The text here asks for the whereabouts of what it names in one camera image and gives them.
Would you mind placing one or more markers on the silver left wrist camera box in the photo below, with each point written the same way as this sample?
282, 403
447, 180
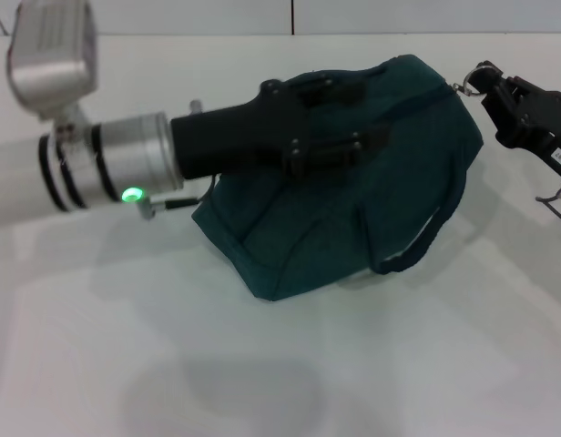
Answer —
53, 54

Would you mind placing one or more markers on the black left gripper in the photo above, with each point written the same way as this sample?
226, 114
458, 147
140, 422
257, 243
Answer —
235, 132

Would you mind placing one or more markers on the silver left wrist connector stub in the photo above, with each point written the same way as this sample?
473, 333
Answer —
196, 107

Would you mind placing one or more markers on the dark teal zippered lunch bag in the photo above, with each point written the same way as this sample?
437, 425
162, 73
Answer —
335, 205

